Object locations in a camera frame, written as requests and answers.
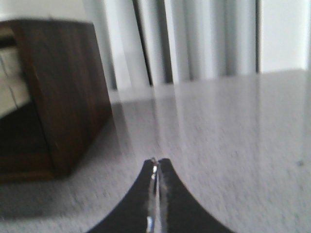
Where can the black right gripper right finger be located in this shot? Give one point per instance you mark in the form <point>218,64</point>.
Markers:
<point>180,212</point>

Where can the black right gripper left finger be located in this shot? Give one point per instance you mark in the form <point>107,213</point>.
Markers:
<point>136,212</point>

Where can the dark wooden drawer cabinet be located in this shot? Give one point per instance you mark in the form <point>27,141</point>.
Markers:
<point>47,137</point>

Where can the grey window curtain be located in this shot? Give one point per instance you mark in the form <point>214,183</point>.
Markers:
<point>155,42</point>

